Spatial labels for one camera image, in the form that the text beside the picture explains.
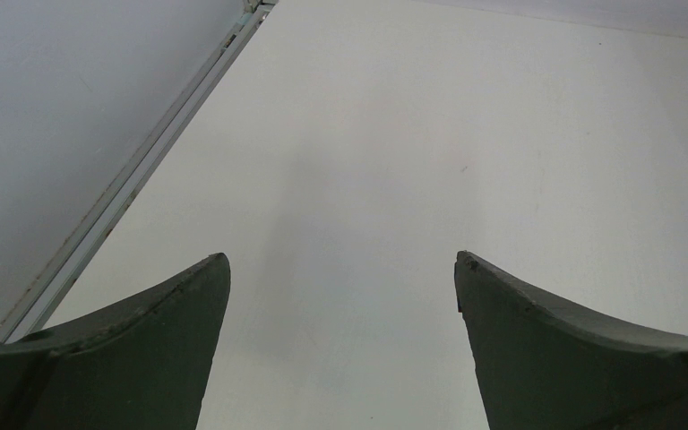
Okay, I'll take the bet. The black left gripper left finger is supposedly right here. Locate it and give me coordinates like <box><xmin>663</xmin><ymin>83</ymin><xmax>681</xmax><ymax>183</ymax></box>
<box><xmin>0</xmin><ymin>254</ymin><xmax>231</xmax><ymax>429</ymax></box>

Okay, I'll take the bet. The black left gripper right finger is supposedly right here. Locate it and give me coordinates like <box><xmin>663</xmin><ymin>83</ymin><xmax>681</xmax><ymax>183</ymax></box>
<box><xmin>454</xmin><ymin>251</ymin><xmax>688</xmax><ymax>429</ymax></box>

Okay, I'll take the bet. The aluminium frame left rail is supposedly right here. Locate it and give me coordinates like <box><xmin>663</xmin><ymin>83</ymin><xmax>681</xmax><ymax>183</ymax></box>
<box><xmin>0</xmin><ymin>1</ymin><xmax>276</xmax><ymax>342</ymax></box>

